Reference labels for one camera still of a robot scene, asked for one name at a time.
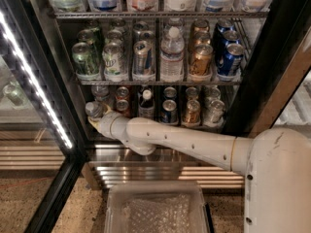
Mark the bottom-shelf water bottle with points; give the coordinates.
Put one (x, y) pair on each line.
(102, 93)
(94, 110)

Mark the gold can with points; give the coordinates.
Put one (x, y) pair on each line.
(201, 38)
(192, 112)
(201, 58)
(192, 93)

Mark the wire shelf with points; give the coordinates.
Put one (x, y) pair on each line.
(156, 83)
(161, 14)

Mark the front gold bottom can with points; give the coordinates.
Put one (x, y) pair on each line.
(192, 112)

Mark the front white-green can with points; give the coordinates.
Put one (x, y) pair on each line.
(113, 59)

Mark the front blue bottom can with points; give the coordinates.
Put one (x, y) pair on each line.
(168, 113)

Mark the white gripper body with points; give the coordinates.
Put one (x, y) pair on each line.
(104, 124)

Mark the dark bottle white cap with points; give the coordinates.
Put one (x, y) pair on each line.
(146, 107)

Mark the rear orange soda can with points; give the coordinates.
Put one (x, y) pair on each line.
(122, 93)

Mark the front blue pepsi can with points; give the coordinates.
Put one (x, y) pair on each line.
(230, 60)

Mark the rear gold bottom can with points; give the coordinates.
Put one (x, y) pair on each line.
(192, 93)

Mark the clear plastic bin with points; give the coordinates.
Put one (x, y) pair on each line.
(156, 207)

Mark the glass fridge door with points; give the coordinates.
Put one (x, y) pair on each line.
(38, 36)

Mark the blue pepsi can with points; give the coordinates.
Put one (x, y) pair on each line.
(230, 60)
(228, 37)

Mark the LED light strip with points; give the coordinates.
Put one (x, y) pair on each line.
(11, 39)

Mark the front green can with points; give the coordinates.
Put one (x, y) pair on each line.
(84, 59)

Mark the rear blue bottom can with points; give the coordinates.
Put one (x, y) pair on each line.
(170, 93)

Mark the front orange soda can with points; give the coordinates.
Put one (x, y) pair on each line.
(123, 107)

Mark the rear silver bottom can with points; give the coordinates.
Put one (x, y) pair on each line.
(211, 93)

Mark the upper wire shelf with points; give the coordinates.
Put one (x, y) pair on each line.
(161, 14)

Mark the middle wire shelf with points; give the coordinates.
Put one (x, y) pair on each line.
(156, 83)

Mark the orange soda can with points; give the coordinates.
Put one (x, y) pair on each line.
(123, 107)
(122, 93)

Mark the front silver bottom can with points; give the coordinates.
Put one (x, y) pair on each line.
(214, 112)

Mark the white-green can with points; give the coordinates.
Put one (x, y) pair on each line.
(113, 59)
(114, 36)

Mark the middle-shelf water bottle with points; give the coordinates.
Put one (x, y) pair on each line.
(172, 55)

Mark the front silver-blue can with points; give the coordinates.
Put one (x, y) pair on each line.
(143, 58)

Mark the front gold middle can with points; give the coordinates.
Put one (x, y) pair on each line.
(201, 58)

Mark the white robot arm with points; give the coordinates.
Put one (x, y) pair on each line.
(276, 165)

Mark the green can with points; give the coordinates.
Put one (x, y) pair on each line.
(87, 36)
(84, 59)

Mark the silver can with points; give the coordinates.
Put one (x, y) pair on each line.
(214, 112)
(211, 93)

